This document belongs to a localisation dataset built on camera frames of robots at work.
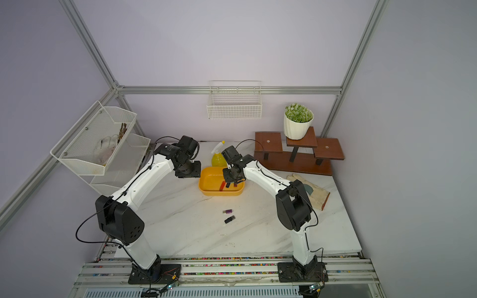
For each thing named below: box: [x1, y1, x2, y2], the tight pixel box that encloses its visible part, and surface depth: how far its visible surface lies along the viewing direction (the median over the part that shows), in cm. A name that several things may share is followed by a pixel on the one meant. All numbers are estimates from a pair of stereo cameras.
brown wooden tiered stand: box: [253, 126, 345, 176], surface depth 103 cm
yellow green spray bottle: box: [211, 140, 228, 168], surface depth 102 cm
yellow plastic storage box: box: [198, 166, 246, 197], surface depth 101 cm
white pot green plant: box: [283, 103, 315, 141], surface depth 85 cm
